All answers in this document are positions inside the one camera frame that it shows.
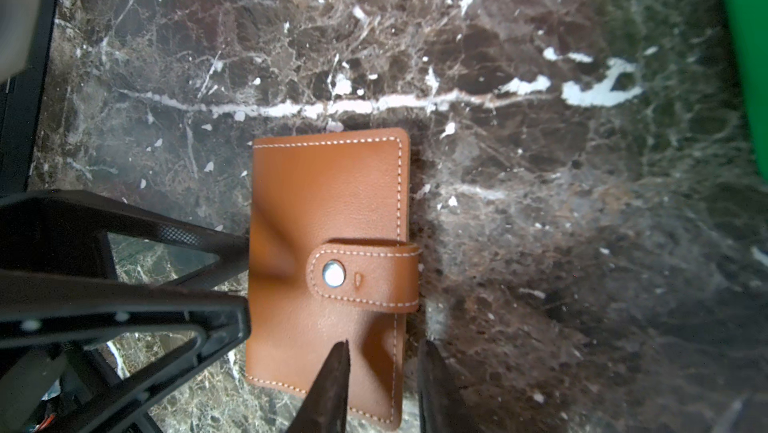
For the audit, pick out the brown leather card holder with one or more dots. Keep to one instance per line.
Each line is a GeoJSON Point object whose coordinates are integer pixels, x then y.
{"type": "Point", "coordinates": [331, 260]}

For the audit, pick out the green plastic tray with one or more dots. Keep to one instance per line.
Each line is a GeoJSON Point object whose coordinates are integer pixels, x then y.
{"type": "Point", "coordinates": [748, 26]}

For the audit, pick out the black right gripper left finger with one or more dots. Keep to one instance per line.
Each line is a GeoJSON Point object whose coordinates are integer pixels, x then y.
{"type": "Point", "coordinates": [325, 406]}

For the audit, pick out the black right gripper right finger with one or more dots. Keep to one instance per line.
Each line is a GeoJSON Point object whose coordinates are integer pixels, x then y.
{"type": "Point", "coordinates": [441, 406]}

